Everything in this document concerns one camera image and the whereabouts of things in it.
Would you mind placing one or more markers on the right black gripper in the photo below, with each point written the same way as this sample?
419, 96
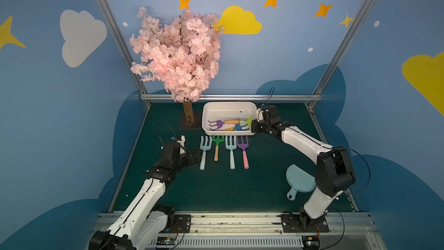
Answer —
258, 125

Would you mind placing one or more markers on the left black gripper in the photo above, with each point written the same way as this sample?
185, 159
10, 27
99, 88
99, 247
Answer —
189, 157

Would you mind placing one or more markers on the lime green rake wooden handle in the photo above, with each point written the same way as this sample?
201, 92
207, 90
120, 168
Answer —
248, 121

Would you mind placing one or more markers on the blue rake orange handle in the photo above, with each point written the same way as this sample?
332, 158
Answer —
238, 127

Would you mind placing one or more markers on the light blue hand fork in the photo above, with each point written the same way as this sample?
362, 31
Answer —
205, 145
231, 145

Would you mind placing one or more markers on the purple fork pink handle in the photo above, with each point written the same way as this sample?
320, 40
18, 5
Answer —
243, 144

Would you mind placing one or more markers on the purple rake pink handle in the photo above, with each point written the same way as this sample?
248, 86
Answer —
215, 125

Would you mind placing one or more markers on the white plastic storage box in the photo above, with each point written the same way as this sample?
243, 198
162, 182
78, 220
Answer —
231, 110

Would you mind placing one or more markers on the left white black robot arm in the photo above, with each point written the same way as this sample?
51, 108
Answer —
144, 218

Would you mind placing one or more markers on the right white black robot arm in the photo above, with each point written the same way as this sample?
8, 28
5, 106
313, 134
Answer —
334, 169

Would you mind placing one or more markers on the light blue leaf-shaped plate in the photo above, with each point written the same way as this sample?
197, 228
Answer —
299, 181

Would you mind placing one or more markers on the left green circuit board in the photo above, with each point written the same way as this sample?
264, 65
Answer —
165, 242

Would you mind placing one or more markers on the green circuit board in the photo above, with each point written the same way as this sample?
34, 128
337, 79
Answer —
165, 242
310, 243

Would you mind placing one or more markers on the pink cherry blossom tree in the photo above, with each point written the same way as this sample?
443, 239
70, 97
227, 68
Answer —
183, 55

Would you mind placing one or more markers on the right green circuit board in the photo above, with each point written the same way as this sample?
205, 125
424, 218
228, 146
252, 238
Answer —
310, 243

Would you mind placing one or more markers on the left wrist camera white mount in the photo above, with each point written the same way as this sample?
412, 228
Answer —
181, 140

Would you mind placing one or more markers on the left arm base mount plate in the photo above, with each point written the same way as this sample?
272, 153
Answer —
179, 223

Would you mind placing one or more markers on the horizontal aluminium frame bar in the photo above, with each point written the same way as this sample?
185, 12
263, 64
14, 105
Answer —
239, 97

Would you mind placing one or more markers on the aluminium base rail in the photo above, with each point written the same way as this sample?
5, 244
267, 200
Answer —
263, 230

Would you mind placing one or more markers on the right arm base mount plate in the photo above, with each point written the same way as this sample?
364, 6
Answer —
295, 223

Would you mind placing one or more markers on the right diagonal aluminium frame bar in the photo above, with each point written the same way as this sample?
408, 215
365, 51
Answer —
361, 14

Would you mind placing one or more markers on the diagonal aluminium frame bar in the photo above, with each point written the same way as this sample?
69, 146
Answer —
361, 14
123, 48

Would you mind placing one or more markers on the left diagonal aluminium frame bar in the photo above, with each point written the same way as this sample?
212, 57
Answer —
123, 48

